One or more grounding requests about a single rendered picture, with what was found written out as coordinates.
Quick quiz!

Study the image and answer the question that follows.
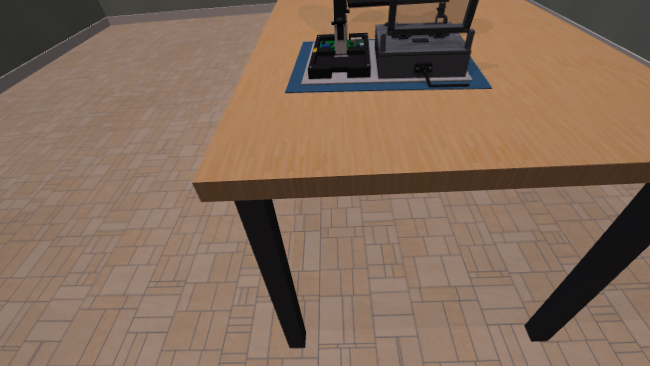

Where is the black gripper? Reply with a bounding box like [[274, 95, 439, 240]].
[[331, 0, 350, 54]]

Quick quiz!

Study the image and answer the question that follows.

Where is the green circuit board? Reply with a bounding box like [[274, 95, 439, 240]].
[[319, 37, 364, 51]]

